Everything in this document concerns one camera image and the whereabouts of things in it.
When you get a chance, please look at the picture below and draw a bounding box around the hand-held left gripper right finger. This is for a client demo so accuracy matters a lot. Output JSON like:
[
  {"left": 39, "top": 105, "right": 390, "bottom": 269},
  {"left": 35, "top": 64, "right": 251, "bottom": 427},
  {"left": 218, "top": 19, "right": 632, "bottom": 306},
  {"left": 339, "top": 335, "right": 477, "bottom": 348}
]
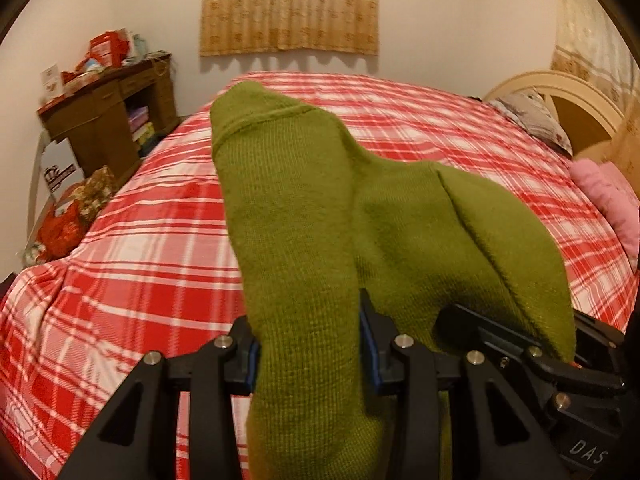
[{"left": 357, "top": 287, "right": 568, "bottom": 480}]

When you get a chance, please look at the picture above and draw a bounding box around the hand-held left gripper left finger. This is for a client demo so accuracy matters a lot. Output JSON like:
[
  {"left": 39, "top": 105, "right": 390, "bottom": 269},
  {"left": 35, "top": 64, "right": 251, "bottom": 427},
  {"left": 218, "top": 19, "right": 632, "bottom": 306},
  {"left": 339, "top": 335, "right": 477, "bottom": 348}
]
[{"left": 57, "top": 316, "right": 262, "bottom": 480}]

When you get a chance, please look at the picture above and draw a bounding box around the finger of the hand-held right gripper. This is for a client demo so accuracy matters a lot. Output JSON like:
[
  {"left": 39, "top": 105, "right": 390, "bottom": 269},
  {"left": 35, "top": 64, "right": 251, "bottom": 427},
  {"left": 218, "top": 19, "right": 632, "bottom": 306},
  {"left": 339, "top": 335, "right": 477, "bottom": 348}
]
[
  {"left": 572, "top": 309, "right": 628, "bottom": 361},
  {"left": 439, "top": 304, "right": 627, "bottom": 394}
]

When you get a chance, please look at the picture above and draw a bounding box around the green knit sweater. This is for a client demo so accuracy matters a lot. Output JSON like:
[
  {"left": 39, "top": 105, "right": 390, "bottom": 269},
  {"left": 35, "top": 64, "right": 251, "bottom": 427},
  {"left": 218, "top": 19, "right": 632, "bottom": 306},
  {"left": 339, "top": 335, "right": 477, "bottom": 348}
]
[{"left": 209, "top": 80, "right": 577, "bottom": 480}]

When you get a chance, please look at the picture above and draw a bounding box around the pink pillow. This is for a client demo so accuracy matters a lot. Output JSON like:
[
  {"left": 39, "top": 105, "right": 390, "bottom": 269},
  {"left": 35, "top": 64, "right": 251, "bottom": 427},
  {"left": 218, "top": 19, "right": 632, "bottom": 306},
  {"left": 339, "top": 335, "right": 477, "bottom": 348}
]
[{"left": 570, "top": 159, "right": 640, "bottom": 256}]

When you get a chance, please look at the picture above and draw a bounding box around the bed with red plaid sheet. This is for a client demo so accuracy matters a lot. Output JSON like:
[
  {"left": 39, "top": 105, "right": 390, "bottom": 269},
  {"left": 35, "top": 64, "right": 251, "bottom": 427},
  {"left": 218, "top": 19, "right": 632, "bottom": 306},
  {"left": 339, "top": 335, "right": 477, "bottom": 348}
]
[{"left": 0, "top": 71, "right": 640, "bottom": 480}]

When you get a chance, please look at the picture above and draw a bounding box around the grey floral pillow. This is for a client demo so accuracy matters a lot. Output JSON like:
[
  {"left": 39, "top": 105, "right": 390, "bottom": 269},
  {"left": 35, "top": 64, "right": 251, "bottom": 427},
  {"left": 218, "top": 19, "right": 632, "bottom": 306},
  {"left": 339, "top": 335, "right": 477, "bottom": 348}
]
[{"left": 487, "top": 87, "right": 573, "bottom": 157}]

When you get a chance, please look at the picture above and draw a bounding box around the cream wooden headboard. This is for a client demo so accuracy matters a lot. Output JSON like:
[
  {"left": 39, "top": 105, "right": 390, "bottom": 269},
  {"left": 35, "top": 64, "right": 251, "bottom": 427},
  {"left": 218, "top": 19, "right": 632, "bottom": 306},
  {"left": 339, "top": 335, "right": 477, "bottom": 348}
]
[{"left": 482, "top": 70, "right": 627, "bottom": 157}]

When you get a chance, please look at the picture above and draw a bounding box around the floral patterned bag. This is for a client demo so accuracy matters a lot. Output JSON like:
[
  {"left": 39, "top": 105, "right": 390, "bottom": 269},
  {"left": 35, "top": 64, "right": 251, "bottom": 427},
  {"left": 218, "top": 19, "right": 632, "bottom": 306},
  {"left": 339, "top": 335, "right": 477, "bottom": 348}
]
[{"left": 55, "top": 166, "right": 117, "bottom": 226}]

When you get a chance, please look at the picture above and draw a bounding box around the red patterned bag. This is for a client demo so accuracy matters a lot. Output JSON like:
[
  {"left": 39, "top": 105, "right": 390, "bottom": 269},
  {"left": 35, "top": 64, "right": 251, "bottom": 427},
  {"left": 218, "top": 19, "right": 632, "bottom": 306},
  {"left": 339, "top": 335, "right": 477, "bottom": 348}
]
[{"left": 22, "top": 205, "right": 86, "bottom": 266}]

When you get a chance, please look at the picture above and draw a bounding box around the stack of books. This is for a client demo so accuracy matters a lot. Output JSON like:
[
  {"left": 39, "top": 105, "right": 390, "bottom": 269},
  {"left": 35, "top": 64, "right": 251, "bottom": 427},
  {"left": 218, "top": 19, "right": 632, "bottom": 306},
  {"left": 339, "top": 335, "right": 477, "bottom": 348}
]
[{"left": 127, "top": 106, "right": 160, "bottom": 153}]

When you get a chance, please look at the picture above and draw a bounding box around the white printed box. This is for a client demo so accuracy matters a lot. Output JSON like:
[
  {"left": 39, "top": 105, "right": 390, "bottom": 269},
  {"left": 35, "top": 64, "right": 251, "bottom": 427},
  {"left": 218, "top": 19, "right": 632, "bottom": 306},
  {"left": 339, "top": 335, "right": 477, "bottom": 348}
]
[{"left": 40, "top": 137, "right": 86, "bottom": 196}]

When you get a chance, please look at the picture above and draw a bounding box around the brown wooden desk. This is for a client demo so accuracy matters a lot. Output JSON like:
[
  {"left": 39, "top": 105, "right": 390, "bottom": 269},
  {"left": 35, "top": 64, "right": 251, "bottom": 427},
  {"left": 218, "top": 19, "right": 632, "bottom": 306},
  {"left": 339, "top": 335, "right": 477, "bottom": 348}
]
[{"left": 39, "top": 52, "right": 181, "bottom": 178}]

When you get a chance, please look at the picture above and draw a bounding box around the beige patterned side curtain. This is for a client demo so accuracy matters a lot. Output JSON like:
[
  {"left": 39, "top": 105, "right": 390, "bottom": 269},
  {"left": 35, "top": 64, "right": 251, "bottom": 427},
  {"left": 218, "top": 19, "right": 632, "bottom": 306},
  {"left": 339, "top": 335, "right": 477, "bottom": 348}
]
[{"left": 550, "top": 0, "right": 640, "bottom": 111}]

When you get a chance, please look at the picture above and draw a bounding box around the red and white desk clutter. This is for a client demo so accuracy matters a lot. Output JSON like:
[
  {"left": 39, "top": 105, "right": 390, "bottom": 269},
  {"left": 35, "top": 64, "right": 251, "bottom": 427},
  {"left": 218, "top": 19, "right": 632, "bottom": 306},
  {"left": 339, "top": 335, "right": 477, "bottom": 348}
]
[{"left": 40, "top": 29, "right": 151, "bottom": 111}]

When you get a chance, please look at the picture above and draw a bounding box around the beige patterned window curtain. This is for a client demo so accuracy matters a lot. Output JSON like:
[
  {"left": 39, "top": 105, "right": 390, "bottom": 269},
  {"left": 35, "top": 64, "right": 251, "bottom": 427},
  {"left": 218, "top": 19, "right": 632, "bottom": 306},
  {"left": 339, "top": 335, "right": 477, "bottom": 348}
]
[{"left": 199, "top": 0, "right": 380, "bottom": 57}]

